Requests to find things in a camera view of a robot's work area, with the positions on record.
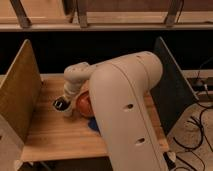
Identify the blue cloth piece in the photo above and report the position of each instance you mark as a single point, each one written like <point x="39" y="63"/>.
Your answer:
<point x="92" y="124"/>

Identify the grey ceramic cup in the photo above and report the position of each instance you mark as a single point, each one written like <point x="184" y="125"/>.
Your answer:
<point x="58" y="105"/>

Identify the wooden shelf rail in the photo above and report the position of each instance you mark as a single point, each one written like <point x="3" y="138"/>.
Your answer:
<point x="105" y="15"/>

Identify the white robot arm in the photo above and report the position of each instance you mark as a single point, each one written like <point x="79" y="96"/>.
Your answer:
<point x="116" y="90"/>

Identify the right dark side panel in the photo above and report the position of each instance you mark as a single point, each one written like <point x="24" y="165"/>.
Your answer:
<point x="173" y="94"/>

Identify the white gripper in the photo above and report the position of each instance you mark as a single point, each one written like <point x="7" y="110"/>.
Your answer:
<point x="70" y="91"/>

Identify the orange bowl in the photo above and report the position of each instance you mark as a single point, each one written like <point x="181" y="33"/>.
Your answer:
<point x="83" y="105"/>

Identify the left wooden side panel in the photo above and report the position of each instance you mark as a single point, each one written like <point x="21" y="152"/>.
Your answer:
<point x="19" y="91"/>

